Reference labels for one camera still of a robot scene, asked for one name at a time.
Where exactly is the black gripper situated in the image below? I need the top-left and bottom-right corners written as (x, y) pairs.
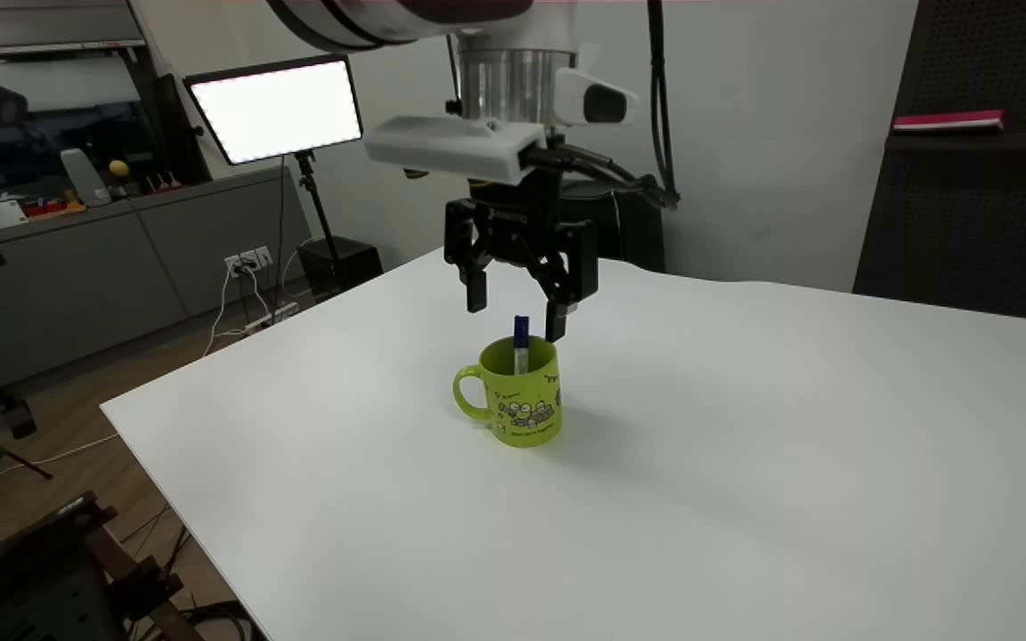
top-left (443, 176), bottom-right (602, 344)

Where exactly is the white marker with blue cap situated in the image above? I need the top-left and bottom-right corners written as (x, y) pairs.
top-left (510, 315), bottom-right (535, 377)

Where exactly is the lime green ceramic mug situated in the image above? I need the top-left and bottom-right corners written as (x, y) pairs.
top-left (450, 335), bottom-right (565, 454)

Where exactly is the large black box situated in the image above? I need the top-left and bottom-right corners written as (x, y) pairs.
top-left (484, 171), bottom-right (669, 273)

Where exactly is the small black box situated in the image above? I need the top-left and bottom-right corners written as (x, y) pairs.
top-left (295, 236), bottom-right (389, 299)

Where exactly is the black light stand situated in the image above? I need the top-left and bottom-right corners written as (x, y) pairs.
top-left (287, 150), bottom-right (350, 296)

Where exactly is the white power outlet strip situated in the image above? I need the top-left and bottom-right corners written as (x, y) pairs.
top-left (219, 241), bottom-right (279, 277)

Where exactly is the rectangular LED light panel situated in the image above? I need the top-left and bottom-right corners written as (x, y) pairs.
top-left (180, 51), bottom-right (371, 171)

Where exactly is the grey low cabinet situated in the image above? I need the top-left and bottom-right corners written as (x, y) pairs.
top-left (0, 159), bottom-right (312, 412)

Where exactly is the dark shelf unit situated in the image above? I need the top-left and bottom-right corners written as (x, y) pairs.
top-left (852, 0), bottom-right (1026, 328)

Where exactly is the pink book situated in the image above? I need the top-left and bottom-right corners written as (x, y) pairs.
top-left (889, 108), bottom-right (1010, 137)

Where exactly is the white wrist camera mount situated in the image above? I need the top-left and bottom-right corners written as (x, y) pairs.
top-left (362, 115), bottom-right (565, 190)

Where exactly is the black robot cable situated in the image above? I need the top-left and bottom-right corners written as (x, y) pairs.
top-left (528, 0), bottom-right (685, 213)

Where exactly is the white power cable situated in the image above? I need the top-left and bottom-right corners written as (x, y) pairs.
top-left (203, 261), bottom-right (304, 355)

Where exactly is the grey wall cabinet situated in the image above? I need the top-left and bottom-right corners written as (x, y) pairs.
top-left (0, 0), bottom-right (142, 56)

